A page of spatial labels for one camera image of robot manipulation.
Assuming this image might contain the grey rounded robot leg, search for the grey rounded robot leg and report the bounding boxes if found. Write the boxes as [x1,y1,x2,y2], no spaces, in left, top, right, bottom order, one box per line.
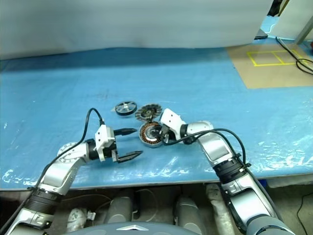
[107,195,134,224]
[174,196,205,235]

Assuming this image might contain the silver motor housing with stator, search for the silver motor housing with stator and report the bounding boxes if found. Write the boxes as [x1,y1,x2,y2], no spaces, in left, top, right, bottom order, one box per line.
[138,121,164,149]

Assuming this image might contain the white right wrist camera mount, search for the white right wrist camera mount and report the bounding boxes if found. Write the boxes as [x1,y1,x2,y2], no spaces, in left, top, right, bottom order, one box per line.
[159,108,184,141]

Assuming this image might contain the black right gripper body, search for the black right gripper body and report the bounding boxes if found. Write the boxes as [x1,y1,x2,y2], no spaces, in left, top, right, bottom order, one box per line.
[158,123,178,146]

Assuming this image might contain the white backdrop sheet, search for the white backdrop sheet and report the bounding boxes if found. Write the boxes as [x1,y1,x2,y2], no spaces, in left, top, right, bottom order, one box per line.
[0,0,274,61]

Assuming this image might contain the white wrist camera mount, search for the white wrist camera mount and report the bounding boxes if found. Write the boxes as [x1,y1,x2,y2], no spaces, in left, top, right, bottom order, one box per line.
[94,124,116,162]
[159,108,184,141]

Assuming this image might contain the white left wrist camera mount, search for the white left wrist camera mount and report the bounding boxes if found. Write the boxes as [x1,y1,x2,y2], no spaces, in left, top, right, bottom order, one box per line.
[94,124,116,162]

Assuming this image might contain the thin beige cable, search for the thin beige cable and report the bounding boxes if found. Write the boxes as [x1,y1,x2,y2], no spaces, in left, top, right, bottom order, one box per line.
[62,188,157,221]

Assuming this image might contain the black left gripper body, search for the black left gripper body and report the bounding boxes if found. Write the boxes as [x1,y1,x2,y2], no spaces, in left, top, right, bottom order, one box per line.
[104,138,120,164]

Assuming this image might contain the aluminium frame pole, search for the aluminium frame pole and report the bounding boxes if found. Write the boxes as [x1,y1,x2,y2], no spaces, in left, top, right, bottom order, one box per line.
[296,14,313,45]

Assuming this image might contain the thin black floor cable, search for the thin black floor cable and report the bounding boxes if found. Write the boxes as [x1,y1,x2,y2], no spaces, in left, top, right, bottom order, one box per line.
[297,193,313,222]

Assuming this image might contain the grey finned motor lid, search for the grey finned motor lid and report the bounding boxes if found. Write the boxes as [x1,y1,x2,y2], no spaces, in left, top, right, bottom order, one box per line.
[134,103,163,122]

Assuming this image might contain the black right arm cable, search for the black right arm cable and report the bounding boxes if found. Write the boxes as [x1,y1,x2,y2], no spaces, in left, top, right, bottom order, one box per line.
[163,128,252,172]

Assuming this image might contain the blue plastic table cover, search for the blue plastic table cover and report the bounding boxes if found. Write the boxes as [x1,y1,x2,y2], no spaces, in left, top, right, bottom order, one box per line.
[0,46,313,190]

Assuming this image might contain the black table post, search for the black table post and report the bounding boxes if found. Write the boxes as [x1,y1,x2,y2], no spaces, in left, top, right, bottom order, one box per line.
[133,189,143,220]

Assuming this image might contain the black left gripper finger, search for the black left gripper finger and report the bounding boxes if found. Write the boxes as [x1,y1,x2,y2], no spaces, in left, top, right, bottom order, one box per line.
[114,127,138,137]
[116,150,144,164]

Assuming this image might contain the black looped floor cable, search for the black looped floor cable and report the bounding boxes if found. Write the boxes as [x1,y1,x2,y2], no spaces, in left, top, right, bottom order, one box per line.
[275,36,313,75]

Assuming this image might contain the grey robot torso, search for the grey robot torso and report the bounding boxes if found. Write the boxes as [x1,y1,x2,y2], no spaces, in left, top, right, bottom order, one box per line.
[84,221,188,235]

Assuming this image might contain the white board panel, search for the white board panel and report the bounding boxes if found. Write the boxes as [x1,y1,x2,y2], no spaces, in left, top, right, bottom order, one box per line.
[278,0,313,41]

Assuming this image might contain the brown cardboard sheet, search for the brown cardboard sheet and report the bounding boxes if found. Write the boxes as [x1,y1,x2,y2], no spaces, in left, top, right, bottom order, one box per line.
[226,40,313,89]

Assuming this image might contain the white patterned shoe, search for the white patterned shoe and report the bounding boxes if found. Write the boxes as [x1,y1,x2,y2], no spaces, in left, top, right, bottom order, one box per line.
[67,207,87,233]

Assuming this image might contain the silver spoked rotor wheel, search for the silver spoked rotor wheel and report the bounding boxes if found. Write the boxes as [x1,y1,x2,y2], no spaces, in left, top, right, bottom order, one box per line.
[114,100,137,118]

